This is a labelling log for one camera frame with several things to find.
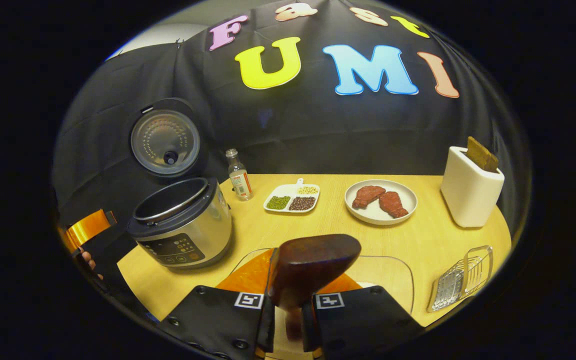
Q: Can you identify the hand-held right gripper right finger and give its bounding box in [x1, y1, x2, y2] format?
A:
[302, 272, 425, 358]

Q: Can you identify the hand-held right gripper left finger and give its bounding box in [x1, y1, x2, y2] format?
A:
[159, 247, 276, 360]

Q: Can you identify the dark wooden spoon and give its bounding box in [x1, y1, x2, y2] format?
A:
[266, 233, 362, 343]

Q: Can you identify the dark grey rice cooker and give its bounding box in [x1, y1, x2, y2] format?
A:
[127, 97, 234, 271]

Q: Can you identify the clear glass rice tray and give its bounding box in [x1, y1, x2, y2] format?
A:
[228, 247, 415, 316]

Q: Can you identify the white ceramic holder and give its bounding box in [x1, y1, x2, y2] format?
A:
[440, 146, 505, 229]

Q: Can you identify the round white plate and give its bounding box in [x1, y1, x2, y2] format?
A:
[344, 179, 418, 226]

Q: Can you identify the short red meat piece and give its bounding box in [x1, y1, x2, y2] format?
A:
[379, 191, 409, 219]

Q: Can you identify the long red meat piece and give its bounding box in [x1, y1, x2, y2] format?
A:
[352, 185, 386, 209]

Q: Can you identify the small glass bottle red label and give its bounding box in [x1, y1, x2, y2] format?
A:
[225, 148, 254, 202]

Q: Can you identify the white divided dish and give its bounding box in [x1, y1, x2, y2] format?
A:
[263, 178, 321, 214]

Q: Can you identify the black backdrop cloth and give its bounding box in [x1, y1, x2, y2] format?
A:
[52, 0, 531, 241]

